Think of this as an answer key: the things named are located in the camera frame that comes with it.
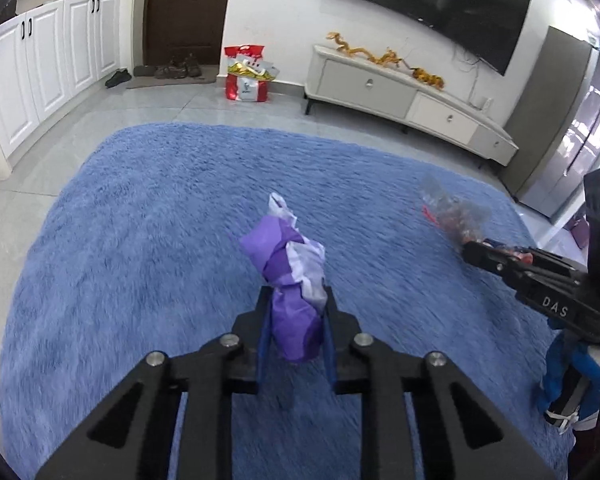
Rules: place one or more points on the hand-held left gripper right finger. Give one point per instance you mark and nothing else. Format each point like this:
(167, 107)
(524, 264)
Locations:
(328, 350)

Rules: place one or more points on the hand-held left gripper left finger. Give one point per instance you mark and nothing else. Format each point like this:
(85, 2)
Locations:
(263, 342)

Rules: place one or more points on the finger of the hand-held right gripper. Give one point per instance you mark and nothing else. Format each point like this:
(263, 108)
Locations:
(555, 262)
(495, 260)

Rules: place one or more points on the purple white wrapper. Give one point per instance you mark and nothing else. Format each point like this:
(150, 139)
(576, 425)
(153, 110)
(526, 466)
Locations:
(290, 320)

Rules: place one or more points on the clear red plastic wrapper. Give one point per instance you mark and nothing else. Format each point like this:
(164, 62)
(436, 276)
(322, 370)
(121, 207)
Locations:
(455, 217)

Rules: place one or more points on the person's right hand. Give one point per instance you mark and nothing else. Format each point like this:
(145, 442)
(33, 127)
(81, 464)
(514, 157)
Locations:
(560, 360)

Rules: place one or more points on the purple storage box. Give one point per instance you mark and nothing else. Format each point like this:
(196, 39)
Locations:
(581, 231)

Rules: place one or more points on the grey refrigerator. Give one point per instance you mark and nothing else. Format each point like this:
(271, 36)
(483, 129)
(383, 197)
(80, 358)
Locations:
(555, 125)

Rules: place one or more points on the blue shaggy rug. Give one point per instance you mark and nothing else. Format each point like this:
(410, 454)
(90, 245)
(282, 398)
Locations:
(155, 210)

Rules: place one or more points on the golden dragon ornament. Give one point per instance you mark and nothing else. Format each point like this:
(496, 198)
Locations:
(387, 56)
(427, 77)
(347, 45)

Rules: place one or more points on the white television cabinet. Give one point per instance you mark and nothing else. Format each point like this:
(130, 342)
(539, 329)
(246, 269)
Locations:
(370, 85)

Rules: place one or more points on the red white shopping bag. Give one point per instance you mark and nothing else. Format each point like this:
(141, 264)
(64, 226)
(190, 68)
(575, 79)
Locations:
(247, 87)

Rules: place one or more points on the grey doormat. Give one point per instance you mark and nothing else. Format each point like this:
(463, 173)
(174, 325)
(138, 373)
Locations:
(205, 76)

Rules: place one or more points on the tall red gift bag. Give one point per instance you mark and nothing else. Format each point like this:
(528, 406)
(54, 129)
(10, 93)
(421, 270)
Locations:
(242, 57)

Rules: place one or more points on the brown shoe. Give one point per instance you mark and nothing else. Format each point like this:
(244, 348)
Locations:
(170, 69)
(193, 65)

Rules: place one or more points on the black shoe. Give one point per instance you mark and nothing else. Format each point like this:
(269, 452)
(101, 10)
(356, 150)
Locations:
(117, 78)

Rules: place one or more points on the dark brown door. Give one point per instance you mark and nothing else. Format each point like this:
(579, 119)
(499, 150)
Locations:
(190, 10)

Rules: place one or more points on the white cabinet row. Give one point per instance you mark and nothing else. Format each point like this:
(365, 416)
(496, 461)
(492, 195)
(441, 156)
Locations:
(45, 60)

